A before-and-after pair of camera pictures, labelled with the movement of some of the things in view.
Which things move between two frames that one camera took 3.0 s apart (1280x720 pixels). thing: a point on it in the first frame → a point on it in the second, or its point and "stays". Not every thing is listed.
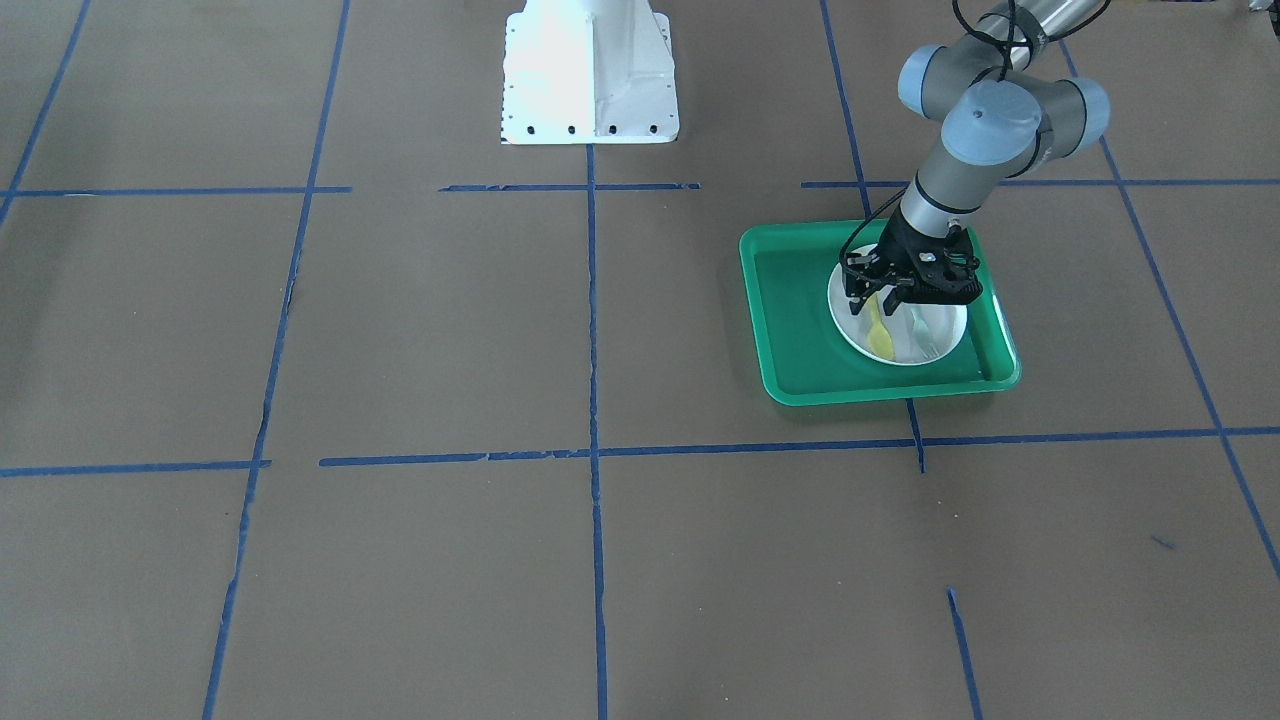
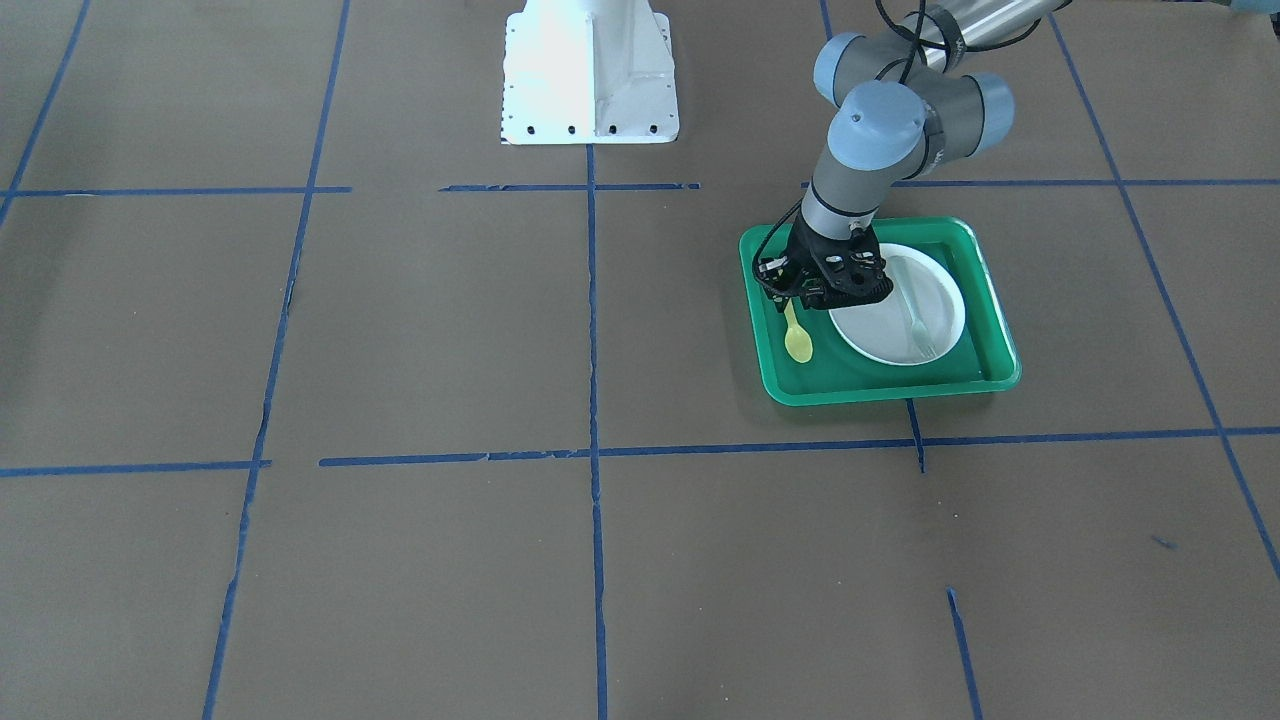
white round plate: (915, 334) stays
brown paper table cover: (319, 400) stays
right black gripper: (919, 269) → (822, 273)
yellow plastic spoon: (879, 337) → (797, 340)
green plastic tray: (803, 355) stays
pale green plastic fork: (923, 337) stays
